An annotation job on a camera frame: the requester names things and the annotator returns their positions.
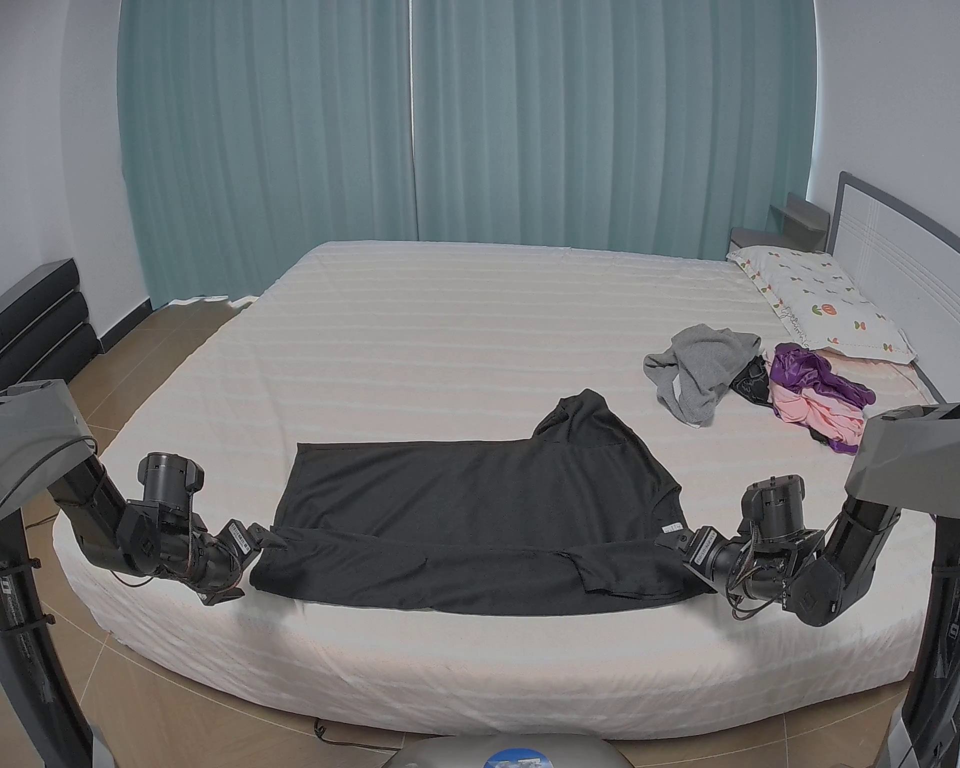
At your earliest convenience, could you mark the black lace garment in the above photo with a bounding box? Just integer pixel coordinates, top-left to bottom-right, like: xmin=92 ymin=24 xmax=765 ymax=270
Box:
xmin=731 ymin=354 xmax=774 ymax=408

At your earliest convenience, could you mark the black chest of drawers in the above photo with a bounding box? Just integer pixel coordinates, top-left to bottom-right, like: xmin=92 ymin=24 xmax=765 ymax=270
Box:
xmin=0 ymin=258 xmax=99 ymax=391

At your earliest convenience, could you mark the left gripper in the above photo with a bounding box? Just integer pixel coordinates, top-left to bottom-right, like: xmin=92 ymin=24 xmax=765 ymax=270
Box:
xmin=186 ymin=517 xmax=291 ymax=605

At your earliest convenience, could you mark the grey bedside table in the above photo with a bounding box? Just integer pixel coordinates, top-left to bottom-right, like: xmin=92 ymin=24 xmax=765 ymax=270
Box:
xmin=729 ymin=192 xmax=831 ymax=260

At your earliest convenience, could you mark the purple garment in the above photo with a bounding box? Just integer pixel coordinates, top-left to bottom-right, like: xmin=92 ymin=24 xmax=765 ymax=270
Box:
xmin=772 ymin=342 xmax=877 ymax=456

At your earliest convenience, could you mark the grey garment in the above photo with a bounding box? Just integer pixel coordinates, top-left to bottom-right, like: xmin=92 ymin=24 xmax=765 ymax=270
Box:
xmin=643 ymin=324 xmax=765 ymax=429

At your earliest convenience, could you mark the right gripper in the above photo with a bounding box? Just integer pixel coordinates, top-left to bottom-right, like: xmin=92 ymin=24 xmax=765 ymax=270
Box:
xmin=678 ymin=527 xmax=744 ymax=595

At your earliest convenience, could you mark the blue-green curtain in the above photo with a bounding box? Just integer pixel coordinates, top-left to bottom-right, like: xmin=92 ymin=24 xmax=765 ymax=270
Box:
xmin=116 ymin=0 xmax=419 ymax=309
xmin=410 ymin=0 xmax=819 ymax=262

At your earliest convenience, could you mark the bed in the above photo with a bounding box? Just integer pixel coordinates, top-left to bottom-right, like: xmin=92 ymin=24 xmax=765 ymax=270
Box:
xmin=52 ymin=171 xmax=960 ymax=740

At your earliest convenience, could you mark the pink garment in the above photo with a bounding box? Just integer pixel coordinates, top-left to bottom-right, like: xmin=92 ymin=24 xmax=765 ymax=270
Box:
xmin=772 ymin=384 xmax=867 ymax=445

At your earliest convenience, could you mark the black cable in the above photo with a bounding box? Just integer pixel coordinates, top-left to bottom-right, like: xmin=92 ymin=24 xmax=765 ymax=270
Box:
xmin=729 ymin=588 xmax=789 ymax=621
xmin=313 ymin=718 xmax=406 ymax=751

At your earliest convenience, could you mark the white printed pillow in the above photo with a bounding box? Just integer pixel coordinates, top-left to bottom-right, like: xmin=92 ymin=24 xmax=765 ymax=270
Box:
xmin=726 ymin=245 xmax=918 ymax=366

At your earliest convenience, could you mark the black T-shirt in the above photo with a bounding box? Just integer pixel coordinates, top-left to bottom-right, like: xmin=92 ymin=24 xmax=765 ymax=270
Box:
xmin=249 ymin=388 xmax=717 ymax=616

